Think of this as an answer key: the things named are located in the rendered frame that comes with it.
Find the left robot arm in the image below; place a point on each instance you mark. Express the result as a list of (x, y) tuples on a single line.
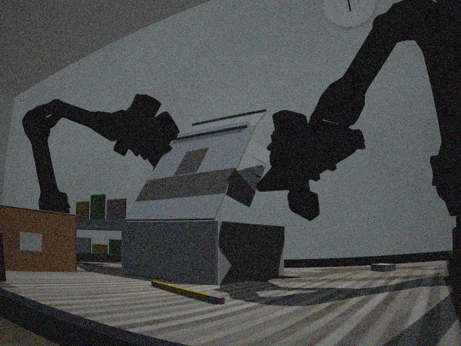
[(37, 128)]

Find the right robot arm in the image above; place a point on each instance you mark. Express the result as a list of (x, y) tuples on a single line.
[(343, 101)]

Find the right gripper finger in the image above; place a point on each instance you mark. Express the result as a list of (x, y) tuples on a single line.
[(293, 183), (287, 164)]

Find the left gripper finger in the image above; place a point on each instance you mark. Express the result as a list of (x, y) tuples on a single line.
[(152, 141), (154, 157)]

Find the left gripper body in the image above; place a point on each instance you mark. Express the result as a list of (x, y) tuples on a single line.
[(129, 122)]

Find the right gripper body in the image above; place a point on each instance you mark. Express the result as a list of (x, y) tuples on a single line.
[(317, 155)]

